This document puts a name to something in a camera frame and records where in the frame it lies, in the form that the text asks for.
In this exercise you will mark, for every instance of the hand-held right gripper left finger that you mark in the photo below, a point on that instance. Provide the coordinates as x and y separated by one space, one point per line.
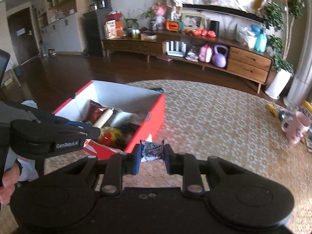
136 160

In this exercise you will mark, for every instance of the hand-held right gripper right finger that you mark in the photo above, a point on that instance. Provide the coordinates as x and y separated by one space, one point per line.
168 160

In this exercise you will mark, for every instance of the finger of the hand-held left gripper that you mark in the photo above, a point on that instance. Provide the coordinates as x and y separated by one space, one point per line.
48 118
90 132

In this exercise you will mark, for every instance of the purple snack packet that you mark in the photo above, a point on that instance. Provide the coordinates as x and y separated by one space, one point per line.
152 150

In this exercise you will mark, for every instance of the cream cylindrical snack tube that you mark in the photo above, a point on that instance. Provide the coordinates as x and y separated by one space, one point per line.
103 118

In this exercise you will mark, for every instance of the red brown striped snack packet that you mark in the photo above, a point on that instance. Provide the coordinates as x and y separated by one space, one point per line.
96 112

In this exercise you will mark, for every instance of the red yellow snack packet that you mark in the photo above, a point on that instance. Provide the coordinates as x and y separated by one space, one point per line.
112 134

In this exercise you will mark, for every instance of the dark snack packet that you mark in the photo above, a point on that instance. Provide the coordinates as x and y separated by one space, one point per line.
129 130

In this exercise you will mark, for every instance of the red cardboard shoe box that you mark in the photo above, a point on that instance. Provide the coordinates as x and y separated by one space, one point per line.
151 121

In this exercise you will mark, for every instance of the person's left hand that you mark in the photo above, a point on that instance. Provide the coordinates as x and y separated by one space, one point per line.
6 190

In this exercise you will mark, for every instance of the white plastic bag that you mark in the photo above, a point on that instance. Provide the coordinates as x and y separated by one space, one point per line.
29 104

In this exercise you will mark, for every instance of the dark flat panel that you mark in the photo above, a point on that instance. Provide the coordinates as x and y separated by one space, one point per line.
4 64

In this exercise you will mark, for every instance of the small black packet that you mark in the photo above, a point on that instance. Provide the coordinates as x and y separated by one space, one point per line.
156 89

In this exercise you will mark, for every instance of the grey storage cabinet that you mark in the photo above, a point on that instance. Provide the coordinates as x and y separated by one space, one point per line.
63 34

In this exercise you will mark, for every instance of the brown door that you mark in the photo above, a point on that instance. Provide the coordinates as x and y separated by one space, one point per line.
23 36

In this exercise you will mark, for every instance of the black cabinet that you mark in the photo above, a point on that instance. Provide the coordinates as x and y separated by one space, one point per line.
93 36

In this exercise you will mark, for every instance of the pink flat item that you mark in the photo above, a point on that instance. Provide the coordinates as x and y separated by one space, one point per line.
164 58

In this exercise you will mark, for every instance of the white orange snack box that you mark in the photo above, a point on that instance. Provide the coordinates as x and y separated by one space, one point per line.
111 30

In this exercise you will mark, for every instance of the pile of booklets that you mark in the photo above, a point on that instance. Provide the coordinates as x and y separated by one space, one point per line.
192 55

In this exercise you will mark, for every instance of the small yellow bottles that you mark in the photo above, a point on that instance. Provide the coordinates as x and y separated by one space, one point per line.
135 34

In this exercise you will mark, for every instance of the white router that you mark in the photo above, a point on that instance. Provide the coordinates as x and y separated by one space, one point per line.
175 50

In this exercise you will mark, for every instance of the white yellow flat box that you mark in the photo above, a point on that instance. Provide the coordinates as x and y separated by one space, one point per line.
148 36

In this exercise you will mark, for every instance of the pink lunch box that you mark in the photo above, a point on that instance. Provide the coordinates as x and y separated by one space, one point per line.
205 53

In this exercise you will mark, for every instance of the purple kettlebell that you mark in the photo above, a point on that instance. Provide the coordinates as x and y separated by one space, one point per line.
219 58

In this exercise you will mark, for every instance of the yellow wrapper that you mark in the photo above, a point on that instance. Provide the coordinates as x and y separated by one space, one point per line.
272 109

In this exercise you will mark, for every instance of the leafy potted plant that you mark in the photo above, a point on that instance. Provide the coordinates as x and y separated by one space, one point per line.
131 23

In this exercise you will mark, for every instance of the small blue object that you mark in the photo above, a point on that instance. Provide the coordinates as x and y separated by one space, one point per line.
284 115

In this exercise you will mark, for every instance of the wooden TV cabinet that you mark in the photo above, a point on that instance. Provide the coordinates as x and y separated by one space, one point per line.
248 65

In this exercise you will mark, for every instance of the small plant in striped pot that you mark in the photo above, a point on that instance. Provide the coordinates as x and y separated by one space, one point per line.
153 24

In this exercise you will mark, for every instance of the black coffee machine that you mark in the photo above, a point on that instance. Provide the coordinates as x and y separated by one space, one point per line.
100 2

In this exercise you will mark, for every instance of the red apple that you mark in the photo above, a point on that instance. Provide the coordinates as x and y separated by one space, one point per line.
211 33
197 32
204 32
187 31

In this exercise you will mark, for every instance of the pink mug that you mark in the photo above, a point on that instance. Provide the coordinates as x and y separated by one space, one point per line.
296 128

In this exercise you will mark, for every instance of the white planter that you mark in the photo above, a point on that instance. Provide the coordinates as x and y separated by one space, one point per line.
277 85

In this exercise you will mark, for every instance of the black cylinder speaker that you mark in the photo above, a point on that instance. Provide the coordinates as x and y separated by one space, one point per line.
214 25

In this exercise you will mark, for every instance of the clear plastic bag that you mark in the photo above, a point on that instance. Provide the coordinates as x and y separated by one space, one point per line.
245 36

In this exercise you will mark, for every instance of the yellow white packet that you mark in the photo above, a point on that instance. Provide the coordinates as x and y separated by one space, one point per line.
307 108

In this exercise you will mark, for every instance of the teal spray bottle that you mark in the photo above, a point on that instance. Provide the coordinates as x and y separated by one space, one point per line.
260 41

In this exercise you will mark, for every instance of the grey curtain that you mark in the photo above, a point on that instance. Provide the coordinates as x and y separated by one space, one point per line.
301 78

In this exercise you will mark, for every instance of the black television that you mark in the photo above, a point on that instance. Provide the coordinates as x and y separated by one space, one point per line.
231 11

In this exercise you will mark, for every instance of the green potted tree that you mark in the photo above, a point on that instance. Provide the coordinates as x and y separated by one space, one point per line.
277 17

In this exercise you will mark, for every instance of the photo frame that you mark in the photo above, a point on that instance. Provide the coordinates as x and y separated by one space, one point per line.
193 21

